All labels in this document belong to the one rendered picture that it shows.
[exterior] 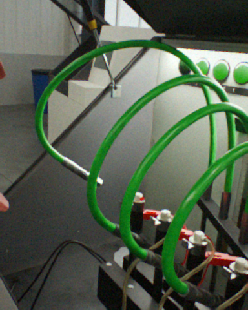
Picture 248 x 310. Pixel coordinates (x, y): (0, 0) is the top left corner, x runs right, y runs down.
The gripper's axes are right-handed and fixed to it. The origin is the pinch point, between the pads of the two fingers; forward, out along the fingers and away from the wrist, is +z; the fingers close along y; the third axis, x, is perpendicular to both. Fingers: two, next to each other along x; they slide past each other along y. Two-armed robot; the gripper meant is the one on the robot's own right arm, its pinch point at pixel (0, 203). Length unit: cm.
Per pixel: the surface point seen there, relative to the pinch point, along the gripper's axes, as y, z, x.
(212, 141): 29.8, 32.0, 23.8
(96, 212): 4.8, 13.9, 7.0
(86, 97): 34, 84, 292
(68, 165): 5.0, 13.4, 27.3
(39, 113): 8.6, 2.3, 28.2
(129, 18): 201, 125, 584
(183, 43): 45, 19, 44
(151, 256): 6.4, 21.3, 0.4
